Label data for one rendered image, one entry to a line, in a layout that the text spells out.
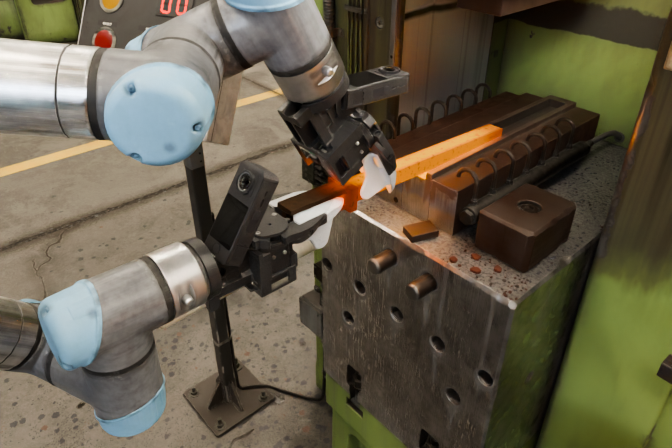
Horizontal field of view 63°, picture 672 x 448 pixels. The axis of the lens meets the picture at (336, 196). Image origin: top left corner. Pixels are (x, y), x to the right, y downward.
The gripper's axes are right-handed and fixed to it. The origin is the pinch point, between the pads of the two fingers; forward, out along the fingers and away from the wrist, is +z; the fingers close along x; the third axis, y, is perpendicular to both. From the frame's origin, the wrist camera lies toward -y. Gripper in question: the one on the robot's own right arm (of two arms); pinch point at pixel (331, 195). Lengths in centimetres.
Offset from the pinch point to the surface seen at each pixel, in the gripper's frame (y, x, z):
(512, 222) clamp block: 3.7, 16.3, 17.8
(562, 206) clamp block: 3.5, 18.6, 26.4
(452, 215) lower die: 6.7, 7.3, 17.1
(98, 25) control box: -10, -67, -2
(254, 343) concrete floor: 101, -72, 29
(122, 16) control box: -12, -62, 1
